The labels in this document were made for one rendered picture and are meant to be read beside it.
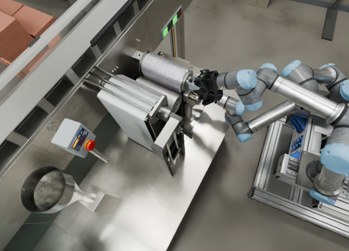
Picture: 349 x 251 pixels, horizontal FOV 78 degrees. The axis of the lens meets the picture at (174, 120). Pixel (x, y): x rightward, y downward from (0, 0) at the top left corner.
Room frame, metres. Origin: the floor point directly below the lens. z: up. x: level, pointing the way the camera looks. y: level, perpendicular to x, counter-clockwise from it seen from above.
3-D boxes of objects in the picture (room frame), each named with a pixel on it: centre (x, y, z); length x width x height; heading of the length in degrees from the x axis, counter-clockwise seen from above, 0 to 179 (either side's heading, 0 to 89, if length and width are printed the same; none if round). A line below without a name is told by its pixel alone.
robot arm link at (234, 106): (0.52, -0.35, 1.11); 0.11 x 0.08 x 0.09; 52
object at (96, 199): (0.14, 0.43, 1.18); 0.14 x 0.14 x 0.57
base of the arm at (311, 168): (0.13, -0.82, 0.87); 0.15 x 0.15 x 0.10
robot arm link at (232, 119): (0.51, -0.35, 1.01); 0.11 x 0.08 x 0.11; 13
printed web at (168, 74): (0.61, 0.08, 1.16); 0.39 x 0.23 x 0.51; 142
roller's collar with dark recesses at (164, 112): (0.43, 0.04, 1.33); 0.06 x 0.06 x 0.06; 52
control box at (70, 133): (0.23, 0.26, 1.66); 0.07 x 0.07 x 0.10; 63
